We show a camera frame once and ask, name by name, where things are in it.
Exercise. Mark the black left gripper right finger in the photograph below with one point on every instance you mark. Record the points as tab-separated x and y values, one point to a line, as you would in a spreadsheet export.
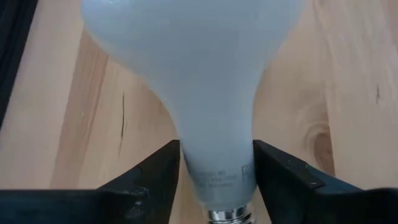
311	205

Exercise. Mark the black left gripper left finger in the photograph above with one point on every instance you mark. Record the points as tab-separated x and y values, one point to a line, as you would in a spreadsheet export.
93	208

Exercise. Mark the white flood lightbulb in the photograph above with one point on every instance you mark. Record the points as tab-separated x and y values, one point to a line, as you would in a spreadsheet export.
205	77

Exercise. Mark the black table edge frame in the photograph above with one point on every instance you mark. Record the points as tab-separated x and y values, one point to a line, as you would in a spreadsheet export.
11	46

